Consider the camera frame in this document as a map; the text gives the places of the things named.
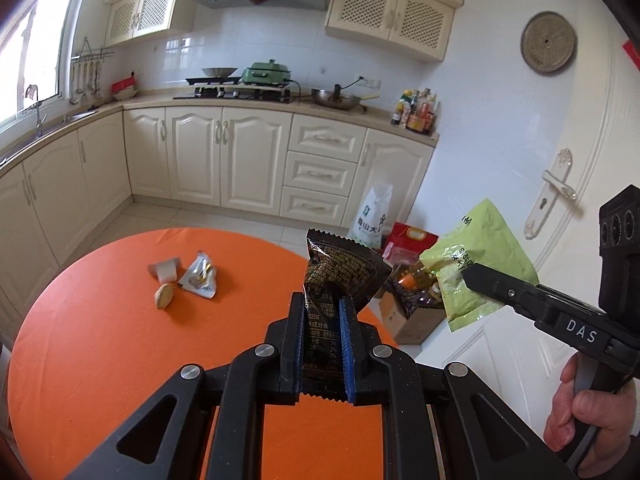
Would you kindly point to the cream lattice upper cabinet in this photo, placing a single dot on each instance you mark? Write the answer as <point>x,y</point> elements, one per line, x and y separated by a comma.
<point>140,10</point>
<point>395,7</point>

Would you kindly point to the green electric cooking pot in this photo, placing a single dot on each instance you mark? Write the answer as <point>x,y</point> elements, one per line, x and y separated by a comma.
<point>267,74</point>

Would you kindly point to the silver white snack packet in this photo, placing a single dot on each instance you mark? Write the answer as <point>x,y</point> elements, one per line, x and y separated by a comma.
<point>200,280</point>

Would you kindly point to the cream lower kitchen cabinets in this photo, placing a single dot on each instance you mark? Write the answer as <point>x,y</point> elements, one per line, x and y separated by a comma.
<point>200,160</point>

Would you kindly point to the cream cabinet drawer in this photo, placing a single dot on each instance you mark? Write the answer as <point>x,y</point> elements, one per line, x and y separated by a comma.
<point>320,174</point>
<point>327,137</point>
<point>314,204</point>

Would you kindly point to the light green snack packet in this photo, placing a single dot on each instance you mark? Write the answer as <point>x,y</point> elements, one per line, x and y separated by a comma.
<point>485,240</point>

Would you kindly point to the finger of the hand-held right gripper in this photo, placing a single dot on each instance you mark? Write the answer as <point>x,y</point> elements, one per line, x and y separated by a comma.
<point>495,285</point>

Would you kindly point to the dark frying pan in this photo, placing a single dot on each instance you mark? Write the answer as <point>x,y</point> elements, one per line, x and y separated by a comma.
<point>217,74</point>

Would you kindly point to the round grey wall plate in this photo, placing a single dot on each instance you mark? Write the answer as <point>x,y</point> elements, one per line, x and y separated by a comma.
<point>549,42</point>

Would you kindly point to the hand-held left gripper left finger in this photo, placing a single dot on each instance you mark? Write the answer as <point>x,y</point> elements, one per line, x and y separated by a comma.
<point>298,340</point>

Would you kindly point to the brown cardboard box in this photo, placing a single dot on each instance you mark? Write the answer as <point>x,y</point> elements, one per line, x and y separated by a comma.
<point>415,322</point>

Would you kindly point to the red-lidded white bowl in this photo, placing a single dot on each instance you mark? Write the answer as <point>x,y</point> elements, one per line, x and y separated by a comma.
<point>124,90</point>

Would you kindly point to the steel wok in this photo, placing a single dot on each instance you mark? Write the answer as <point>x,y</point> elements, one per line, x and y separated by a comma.
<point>337,100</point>

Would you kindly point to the white rice bag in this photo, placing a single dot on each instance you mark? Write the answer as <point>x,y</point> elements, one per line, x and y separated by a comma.
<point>372,215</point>

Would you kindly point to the red wall sticker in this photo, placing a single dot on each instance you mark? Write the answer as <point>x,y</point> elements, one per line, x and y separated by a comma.
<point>632,55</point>

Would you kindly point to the hanging utensil rack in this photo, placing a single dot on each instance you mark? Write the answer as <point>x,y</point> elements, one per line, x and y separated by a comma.
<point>90,72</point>

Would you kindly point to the person's right hand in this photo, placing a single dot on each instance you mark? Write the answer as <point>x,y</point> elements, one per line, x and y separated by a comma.
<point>590,407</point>

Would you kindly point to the dark brown snack packet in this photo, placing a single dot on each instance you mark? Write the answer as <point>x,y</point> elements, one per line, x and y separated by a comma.
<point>340,270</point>

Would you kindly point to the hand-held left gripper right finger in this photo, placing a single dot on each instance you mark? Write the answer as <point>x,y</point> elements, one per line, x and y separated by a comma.
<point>347,345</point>

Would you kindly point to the metal sink faucet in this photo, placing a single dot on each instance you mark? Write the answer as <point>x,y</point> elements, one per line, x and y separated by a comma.
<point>37,110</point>

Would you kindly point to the black gas stove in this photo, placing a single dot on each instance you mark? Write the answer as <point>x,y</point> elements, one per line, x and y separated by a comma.
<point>230,94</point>

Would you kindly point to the group of condiment bottles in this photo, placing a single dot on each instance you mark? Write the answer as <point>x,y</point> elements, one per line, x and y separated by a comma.
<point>415,112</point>

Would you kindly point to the kitchen window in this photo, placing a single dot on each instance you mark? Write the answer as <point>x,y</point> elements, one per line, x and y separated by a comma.
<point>30,50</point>

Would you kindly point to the white panelled door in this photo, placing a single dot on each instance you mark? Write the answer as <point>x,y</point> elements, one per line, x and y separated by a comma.
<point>575,125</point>

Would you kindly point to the red rice bag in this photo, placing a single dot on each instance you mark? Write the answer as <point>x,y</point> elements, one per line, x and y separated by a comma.
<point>410,240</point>

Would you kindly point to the orange round tablecloth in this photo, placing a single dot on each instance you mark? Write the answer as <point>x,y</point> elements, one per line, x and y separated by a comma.
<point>100,360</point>

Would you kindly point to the tan biscuit piece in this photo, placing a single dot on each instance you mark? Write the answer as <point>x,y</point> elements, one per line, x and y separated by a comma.
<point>164,297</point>

